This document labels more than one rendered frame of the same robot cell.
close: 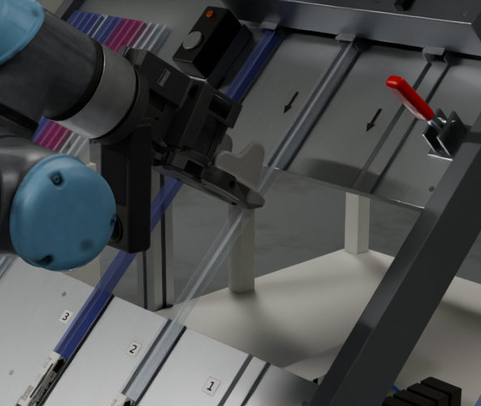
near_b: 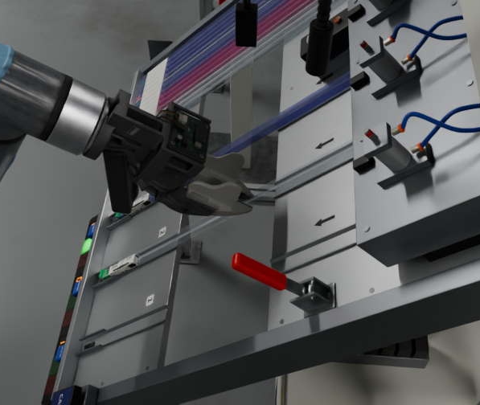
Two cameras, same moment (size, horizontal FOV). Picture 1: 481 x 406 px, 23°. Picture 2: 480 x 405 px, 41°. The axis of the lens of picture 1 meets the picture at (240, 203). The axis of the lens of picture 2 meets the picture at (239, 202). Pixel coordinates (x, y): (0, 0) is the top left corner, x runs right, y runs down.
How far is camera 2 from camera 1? 0.89 m
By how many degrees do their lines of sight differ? 52
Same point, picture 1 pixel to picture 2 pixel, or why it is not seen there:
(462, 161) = (293, 331)
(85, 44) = (39, 106)
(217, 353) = (166, 284)
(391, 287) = (202, 364)
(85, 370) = (149, 218)
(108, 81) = (59, 134)
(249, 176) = (223, 200)
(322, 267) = not seen: outside the picture
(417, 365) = not seen: outside the picture
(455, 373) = not seen: outside the picture
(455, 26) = (359, 230)
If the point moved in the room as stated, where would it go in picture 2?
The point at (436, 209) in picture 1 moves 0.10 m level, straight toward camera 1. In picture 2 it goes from (255, 345) to (168, 398)
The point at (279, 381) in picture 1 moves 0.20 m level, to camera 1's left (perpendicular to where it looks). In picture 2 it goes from (156, 339) to (67, 240)
